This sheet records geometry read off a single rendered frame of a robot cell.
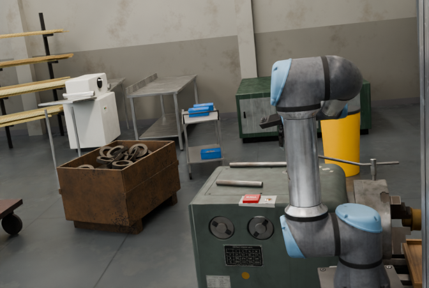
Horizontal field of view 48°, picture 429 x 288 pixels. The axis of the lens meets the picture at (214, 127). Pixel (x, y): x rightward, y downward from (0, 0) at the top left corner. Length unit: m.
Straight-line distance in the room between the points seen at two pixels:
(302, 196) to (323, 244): 0.14
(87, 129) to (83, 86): 0.71
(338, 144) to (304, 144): 4.39
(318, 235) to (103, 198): 3.56
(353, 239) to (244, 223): 0.60
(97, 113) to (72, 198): 3.26
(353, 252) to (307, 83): 0.46
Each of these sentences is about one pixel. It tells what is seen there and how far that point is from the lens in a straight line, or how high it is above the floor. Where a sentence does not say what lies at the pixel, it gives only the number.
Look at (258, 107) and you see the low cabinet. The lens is 7.33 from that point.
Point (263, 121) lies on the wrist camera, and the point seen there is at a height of 1.53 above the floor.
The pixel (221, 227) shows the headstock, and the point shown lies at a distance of 1.85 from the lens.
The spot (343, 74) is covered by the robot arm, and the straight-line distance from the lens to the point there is 1.24.
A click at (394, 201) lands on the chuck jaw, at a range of 1.95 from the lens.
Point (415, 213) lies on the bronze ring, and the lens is 2.05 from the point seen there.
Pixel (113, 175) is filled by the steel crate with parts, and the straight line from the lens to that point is 4.54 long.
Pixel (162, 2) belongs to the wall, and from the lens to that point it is 9.51.
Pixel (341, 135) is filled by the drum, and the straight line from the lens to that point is 5.61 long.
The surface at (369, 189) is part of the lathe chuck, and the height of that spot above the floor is 1.23.
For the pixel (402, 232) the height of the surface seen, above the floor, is 1.04.
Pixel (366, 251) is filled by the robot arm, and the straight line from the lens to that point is 1.35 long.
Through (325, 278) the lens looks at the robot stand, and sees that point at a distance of 1.50.
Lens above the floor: 1.93
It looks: 13 degrees down
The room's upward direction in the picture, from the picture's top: 6 degrees counter-clockwise
